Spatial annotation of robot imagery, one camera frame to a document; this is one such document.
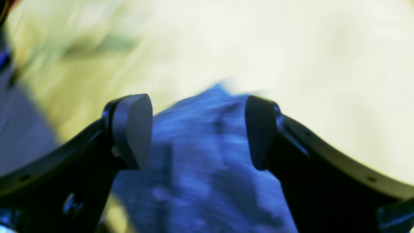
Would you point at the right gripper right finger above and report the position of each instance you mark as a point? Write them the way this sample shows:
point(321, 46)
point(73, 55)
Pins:
point(326, 191)

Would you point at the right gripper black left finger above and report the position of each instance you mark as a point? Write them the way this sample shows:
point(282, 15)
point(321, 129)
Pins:
point(66, 190)

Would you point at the grey long-sleeve T-shirt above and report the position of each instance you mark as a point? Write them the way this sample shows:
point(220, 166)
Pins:
point(199, 177)

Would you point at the yellow table cloth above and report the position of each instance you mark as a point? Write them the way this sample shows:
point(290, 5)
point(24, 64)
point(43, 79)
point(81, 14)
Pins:
point(342, 68)

